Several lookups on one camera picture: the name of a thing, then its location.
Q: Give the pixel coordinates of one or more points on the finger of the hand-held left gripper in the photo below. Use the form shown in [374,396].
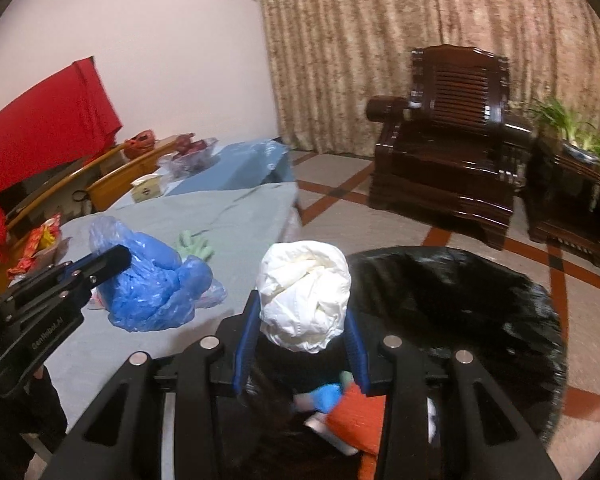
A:
[112,260]

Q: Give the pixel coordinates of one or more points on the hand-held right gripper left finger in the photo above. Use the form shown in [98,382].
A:
[245,345]

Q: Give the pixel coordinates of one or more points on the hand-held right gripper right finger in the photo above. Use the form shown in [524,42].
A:
[356,355]

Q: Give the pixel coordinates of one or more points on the blue plastic bag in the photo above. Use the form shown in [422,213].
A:
[150,280]

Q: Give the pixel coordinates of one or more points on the orange foam net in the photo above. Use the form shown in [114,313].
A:
[357,420]

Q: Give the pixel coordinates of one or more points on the white plastic bag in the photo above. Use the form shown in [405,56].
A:
[305,295]

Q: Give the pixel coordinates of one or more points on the black-lined trash bin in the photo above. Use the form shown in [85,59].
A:
[455,300]

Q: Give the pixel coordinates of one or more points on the glass snack bowl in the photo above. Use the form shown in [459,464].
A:
[55,252]

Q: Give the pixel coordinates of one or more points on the small red snack packet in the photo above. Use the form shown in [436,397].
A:
[22,265]

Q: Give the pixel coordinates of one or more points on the large red snack packet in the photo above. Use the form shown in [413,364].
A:
[45,232]

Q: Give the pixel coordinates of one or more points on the tissue box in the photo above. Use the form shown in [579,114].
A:
[146,189]

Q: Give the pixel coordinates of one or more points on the green rubber glove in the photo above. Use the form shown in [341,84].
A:
[192,246]

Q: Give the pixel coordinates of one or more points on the crumpled white tissue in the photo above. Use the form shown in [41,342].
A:
[432,420]

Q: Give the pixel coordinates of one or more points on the glass fruit bowl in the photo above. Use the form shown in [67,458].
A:
[190,162]

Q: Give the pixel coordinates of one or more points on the red apple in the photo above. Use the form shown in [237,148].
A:
[182,141]
[200,148]

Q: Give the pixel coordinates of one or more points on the red cloth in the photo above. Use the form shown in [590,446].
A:
[40,120]

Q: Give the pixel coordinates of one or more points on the blue tablecloth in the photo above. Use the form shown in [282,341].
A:
[240,165]

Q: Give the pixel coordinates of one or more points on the dark wooden armchair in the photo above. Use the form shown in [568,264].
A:
[440,170]

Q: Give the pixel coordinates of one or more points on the dark wooden side table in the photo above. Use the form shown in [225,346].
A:
[565,210]

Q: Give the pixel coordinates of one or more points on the potted green plant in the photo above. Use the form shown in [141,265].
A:
[575,130]

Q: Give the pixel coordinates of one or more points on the patterned beige curtain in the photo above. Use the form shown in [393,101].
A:
[380,35]

